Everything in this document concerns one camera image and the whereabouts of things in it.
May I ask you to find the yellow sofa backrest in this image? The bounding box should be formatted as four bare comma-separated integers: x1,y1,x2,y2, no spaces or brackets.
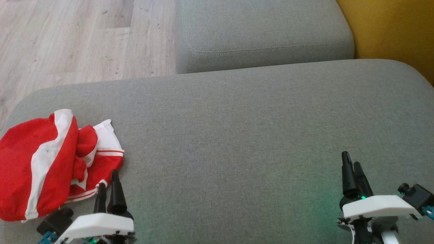
336,0,434,86

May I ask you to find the large grey sofa seat cushion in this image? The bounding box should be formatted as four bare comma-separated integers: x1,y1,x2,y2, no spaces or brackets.
0,59,434,244

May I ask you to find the medium grey sofa seat cushion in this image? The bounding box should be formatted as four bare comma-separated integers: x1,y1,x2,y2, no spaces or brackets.
174,0,355,75

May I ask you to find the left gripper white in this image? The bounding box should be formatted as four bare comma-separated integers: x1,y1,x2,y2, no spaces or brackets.
54,169,137,244

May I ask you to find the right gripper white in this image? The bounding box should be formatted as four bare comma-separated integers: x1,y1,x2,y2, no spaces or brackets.
340,151,421,220

